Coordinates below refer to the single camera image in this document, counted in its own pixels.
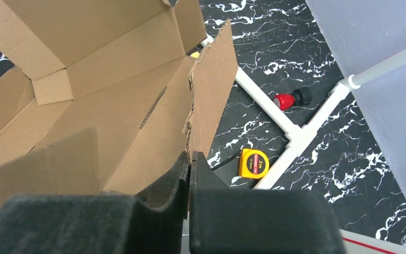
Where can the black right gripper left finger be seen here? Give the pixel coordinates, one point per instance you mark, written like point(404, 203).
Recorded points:
point(148, 222)

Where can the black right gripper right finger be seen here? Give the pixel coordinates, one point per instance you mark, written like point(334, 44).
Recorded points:
point(230, 220)

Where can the brown cardboard box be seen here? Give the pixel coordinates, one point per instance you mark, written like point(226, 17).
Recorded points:
point(104, 96)

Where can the yellow tape measure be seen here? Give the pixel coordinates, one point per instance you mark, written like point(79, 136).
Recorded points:
point(253, 164)

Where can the red black knob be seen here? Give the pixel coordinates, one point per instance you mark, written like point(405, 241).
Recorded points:
point(299, 97)

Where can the yellow rectangular block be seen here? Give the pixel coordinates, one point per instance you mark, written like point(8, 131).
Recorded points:
point(195, 55)

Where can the white PVC pipe frame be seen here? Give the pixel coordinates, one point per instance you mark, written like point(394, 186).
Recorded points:
point(343, 163)

